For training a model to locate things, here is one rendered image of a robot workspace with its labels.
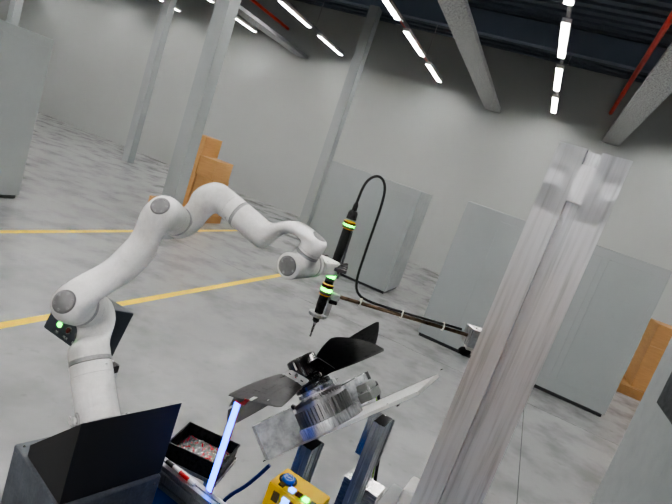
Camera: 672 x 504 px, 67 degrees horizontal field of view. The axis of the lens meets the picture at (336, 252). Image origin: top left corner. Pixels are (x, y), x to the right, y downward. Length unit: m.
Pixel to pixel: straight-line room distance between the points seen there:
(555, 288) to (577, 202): 0.05
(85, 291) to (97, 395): 0.30
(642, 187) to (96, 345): 13.28
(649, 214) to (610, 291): 6.93
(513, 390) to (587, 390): 7.20
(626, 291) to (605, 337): 0.64
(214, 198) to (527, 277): 1.42
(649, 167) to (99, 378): 13.40
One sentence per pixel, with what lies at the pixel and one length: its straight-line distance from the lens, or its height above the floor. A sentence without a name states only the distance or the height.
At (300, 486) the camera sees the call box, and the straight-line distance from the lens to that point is 1.64.
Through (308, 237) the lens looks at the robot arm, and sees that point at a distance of 1.53.
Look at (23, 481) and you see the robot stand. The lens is 1.79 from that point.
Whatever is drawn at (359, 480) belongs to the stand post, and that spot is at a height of 0.91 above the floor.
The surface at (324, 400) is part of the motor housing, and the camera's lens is 1.95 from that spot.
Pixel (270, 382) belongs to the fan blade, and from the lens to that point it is 1.89.
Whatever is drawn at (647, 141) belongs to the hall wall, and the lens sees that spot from 14.22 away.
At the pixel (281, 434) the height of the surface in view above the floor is 1.00.
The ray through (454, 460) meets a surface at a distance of 0.36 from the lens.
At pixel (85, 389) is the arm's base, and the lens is 1.67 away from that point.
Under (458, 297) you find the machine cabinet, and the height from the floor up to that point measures 0.74.
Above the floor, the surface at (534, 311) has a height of 1.95.
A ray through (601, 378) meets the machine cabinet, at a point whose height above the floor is 0.48.
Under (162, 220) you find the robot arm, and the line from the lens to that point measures 1.64.
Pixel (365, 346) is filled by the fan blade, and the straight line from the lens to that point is 1.82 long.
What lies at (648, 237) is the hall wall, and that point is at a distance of 14.09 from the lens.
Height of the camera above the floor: 2.00
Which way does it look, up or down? 10 degrees down
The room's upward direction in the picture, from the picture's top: 19 degrees clockwise
